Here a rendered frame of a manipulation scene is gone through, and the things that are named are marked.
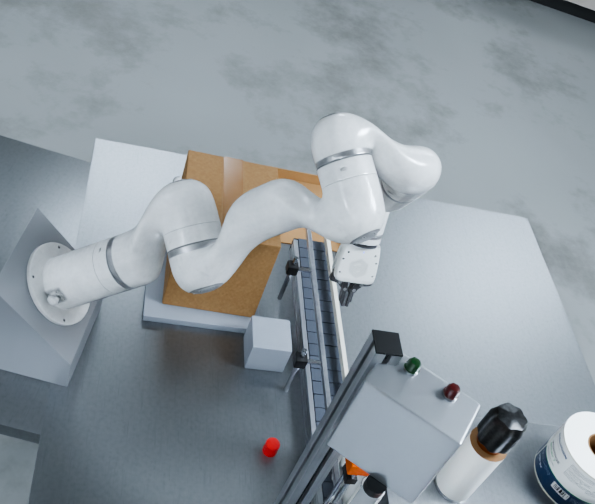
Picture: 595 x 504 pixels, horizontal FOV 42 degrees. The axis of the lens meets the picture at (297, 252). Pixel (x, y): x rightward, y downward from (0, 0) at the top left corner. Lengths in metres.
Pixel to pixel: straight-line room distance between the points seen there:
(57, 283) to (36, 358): 0.18
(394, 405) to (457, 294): 1.25
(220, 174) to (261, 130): 2.17
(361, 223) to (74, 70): 3.08
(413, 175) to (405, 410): 0.44
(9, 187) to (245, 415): 0.92
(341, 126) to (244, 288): 0.72
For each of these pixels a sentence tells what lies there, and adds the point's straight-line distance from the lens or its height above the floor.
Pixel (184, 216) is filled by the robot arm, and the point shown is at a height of 1.32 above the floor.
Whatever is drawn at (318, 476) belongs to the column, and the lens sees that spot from 1.50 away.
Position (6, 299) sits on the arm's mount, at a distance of 1.68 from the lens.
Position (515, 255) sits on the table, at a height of 0.83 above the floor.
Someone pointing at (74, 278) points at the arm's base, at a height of 1.09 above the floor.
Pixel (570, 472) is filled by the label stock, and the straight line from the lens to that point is 1.96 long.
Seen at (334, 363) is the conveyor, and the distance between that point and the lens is 1.98.
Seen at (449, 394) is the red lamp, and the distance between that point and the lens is 1.22.
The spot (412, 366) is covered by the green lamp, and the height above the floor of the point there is 1.49.
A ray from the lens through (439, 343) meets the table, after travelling 2.24.
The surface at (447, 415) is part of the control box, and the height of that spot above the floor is 1.47.
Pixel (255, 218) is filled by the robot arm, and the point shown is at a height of 1.42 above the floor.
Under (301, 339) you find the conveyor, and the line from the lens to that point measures 2.01.
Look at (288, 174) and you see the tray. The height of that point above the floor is 0.85.
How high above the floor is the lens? 2.36
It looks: 42 degrees down
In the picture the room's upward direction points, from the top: 23 degrees clockwise
